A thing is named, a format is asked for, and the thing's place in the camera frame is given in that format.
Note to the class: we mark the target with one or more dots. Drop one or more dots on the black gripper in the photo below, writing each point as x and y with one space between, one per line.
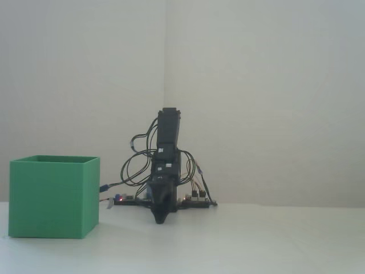
165 174

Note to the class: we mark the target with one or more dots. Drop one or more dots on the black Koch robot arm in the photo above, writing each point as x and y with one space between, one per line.
168 128

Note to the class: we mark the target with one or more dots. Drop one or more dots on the green open bin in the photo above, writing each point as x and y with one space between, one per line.
48 199

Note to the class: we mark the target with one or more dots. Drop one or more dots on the blue controller circuit board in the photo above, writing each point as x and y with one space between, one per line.
125 197

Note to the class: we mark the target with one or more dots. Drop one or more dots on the grey tape strip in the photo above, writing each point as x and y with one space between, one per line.
109 204

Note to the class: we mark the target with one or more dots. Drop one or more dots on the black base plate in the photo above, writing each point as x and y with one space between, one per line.
134 203

